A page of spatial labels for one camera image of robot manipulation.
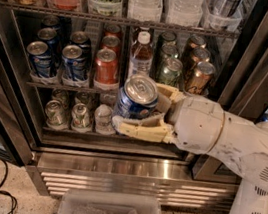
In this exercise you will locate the green can bottom shelf left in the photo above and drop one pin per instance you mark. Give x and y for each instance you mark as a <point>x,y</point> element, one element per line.
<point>55,114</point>

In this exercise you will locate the green can front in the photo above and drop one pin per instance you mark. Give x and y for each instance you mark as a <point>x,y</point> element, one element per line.
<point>169,71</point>

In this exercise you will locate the red coke can middle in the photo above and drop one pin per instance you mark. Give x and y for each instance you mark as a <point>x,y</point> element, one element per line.
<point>111,42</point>

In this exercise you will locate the gold can middle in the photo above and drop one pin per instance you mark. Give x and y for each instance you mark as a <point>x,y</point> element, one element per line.
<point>197,55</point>

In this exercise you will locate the stainless fridge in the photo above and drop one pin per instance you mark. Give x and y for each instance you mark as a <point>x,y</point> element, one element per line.
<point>59,160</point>

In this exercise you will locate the blue pepsi can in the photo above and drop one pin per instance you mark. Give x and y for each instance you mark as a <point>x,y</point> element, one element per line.
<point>48,35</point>
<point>51,21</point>
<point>41,59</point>
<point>137,98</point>

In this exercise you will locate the blue pepsi can column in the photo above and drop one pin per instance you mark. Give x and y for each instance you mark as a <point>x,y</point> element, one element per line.
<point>81,39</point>
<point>74,63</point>

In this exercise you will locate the red coke can front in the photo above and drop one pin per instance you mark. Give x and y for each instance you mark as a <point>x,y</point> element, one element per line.
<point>106,67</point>

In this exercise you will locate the green can rear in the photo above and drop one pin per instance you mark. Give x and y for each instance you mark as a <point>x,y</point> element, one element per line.
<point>167,37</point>

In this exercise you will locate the clear water bottle top right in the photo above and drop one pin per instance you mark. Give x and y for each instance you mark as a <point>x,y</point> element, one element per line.
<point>183,12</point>

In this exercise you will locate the red coke can rear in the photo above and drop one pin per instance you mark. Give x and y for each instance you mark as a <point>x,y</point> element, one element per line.
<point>113,30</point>

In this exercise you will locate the green can middle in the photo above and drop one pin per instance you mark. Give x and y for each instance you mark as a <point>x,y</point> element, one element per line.
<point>169,50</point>

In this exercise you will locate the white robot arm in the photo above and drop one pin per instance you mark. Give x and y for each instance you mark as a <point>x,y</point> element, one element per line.
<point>243,147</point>

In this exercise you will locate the clear water bottle bottom shelf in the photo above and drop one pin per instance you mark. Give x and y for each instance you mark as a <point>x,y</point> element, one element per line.
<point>103,118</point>

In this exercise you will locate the right fridge glass door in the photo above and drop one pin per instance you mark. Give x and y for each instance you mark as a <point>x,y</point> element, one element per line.
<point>242,86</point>

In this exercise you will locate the gold can front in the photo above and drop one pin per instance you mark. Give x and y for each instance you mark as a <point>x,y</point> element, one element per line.
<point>200,77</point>

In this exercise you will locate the blue pepsi can left front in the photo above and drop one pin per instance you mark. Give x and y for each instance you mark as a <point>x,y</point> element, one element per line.
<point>41,59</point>

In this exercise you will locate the red coke can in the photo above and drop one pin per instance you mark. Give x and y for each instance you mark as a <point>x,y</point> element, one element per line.
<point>113,30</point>
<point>106,67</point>
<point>111,42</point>

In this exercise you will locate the blue pepsi can left middle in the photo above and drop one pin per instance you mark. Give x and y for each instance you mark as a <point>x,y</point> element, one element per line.
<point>48,35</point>

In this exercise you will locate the brown tea bottle white cap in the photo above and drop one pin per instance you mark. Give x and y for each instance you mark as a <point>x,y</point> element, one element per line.
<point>141,55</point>

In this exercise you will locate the gold can rear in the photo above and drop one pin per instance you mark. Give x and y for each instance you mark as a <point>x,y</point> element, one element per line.
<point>196,41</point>

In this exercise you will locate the clear plastic bin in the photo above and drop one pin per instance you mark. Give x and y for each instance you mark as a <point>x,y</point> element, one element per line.
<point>95,202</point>

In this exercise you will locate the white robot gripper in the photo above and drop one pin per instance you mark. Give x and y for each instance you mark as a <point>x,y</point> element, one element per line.
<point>196,123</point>

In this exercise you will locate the blue pepsi can left rear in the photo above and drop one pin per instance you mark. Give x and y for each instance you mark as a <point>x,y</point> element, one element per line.
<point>51,21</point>

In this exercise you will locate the clear water bottle top left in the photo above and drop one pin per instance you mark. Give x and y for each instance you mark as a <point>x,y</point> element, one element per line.
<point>144,10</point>

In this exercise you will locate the silver tall can top shelf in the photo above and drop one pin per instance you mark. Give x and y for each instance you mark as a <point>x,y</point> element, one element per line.
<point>223,8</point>

